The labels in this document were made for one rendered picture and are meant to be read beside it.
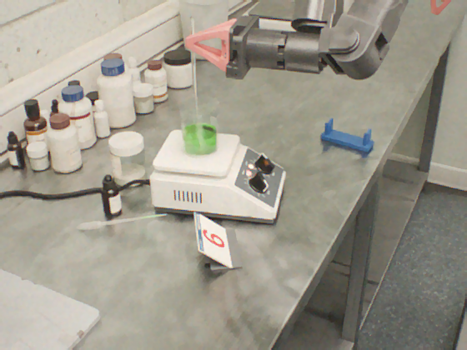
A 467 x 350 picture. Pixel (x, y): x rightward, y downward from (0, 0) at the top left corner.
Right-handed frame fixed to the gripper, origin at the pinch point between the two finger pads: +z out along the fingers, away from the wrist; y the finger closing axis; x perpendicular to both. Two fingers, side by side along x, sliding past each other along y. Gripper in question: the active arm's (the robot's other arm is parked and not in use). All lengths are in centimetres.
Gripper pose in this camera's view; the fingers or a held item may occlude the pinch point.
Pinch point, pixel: (191, 42)
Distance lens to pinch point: 94.0
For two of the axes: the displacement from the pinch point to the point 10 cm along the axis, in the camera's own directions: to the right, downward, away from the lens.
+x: 0.1, 8.5, 5.2
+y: -2.8, 5.1, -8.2
